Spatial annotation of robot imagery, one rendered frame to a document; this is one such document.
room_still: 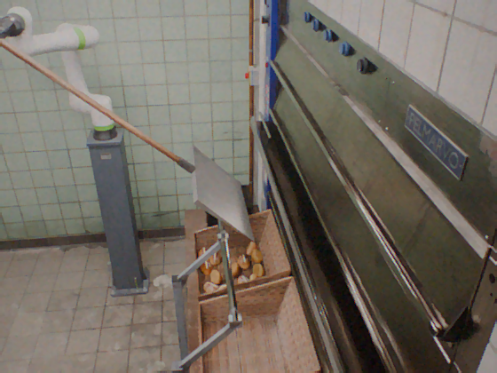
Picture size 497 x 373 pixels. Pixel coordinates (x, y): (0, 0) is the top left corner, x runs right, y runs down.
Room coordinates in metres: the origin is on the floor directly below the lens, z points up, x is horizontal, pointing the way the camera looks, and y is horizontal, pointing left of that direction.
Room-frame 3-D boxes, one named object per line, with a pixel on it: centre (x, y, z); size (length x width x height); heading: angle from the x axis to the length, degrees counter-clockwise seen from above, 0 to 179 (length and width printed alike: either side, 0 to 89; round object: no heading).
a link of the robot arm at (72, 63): (2.69, 1.01, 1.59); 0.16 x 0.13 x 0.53; 62
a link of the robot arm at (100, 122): (2.63, 0.89, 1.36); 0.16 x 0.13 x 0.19; 62
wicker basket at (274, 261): (2.03, 0.06, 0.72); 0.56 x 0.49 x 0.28; 8
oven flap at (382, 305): (1.50, -0.28, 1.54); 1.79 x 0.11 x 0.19; 8
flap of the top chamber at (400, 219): (1.50, -0.28, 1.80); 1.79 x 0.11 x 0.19; 8
